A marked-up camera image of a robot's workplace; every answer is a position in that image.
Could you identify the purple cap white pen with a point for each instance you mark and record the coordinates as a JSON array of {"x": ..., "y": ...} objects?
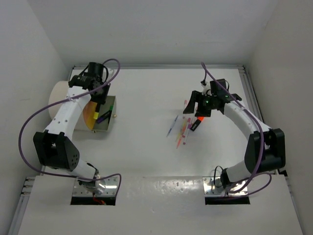
[{"x": 187, "y": 130}]

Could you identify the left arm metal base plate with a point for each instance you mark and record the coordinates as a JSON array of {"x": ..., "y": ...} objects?
[{"x": 101, "y": 188}]

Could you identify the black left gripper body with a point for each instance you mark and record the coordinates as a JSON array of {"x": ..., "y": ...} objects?
[{"x": 99, "y": 97}]

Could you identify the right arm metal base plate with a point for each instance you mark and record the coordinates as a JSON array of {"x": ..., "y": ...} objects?
[{"x": 213, "y": 188}]

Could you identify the purple highlighter black body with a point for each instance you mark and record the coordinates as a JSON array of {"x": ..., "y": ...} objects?
[{"x": 105, "y": 116}]

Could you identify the yellow highlighter black body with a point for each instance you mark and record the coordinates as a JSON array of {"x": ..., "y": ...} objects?
[{"x": 96, "y": 112}]

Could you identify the orange highlighter black body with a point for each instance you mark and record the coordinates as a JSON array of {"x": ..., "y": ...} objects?
[{"x": 196, "y": 123}]

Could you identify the cylindrical beige drawer container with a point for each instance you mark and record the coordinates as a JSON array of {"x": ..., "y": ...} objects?
[{"x": 86, "y": 120}]

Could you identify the yellow clear pen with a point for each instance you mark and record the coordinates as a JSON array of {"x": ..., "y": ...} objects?
[{"x": 181, "y": 130}]

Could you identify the blue clear pen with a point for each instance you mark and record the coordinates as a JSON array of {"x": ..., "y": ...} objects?
[{"x": 172, "y": 125}]

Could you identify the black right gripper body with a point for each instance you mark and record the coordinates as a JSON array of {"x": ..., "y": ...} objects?
[{"x": 206, "y": 102}]

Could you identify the pink cap white pen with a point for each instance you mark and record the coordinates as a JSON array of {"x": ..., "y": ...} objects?
[{"x": 187, "y": 124}]

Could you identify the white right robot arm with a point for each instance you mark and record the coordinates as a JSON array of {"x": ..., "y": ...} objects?
[{"x": 265, "y": 149}]

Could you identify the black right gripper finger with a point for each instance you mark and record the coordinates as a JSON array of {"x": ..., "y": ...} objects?
[
  {"x": 203, "y": 112},
  {"x": 193, "y": 104}
]

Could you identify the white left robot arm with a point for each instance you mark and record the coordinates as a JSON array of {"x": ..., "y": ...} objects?
[{"x": 54, "y": 145}]

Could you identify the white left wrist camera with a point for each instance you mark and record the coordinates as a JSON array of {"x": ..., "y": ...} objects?
[{"x": 110, "y": 73}]

